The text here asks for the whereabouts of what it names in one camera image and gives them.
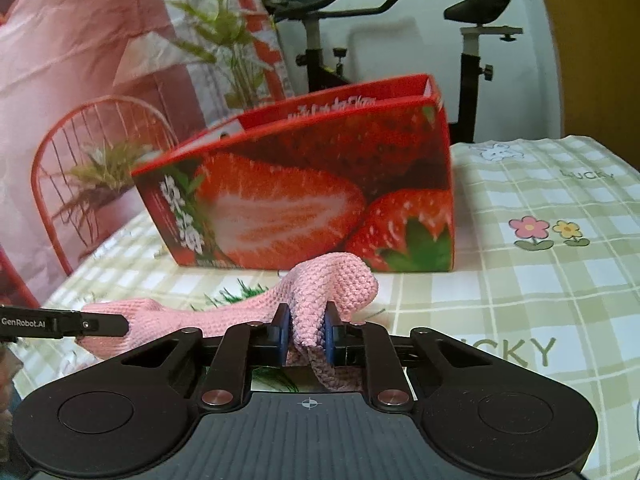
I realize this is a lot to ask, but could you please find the red strawberry cardboard box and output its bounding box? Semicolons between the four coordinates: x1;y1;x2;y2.
131;74;457;274

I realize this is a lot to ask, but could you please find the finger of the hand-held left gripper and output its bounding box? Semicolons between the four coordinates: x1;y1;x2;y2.
63;311;130;338

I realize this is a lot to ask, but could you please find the pink knitted cloth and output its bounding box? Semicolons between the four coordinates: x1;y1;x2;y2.
75;254;382;394

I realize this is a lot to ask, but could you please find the wooden door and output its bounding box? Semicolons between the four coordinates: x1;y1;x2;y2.
534;0;640;172

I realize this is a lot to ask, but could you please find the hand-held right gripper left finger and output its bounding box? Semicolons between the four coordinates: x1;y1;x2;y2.
120;304;292;412

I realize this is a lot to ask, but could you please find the black exercise bike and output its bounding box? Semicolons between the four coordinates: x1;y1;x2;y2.
262;0;524;147

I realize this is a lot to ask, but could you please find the red and pink curtain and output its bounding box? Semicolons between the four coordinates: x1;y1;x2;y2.
0;0;297;307

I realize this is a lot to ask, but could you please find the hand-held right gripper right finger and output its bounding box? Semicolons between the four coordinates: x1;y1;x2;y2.
324;302;482;409

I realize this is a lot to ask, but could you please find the red wire chair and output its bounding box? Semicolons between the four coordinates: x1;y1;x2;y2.
0;94;182;309

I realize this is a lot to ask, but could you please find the green checked tablecloth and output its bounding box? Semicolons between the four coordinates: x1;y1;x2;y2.
10;135;640;411

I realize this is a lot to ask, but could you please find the tall green plant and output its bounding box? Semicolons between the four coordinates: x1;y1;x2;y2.
165;0;290;109

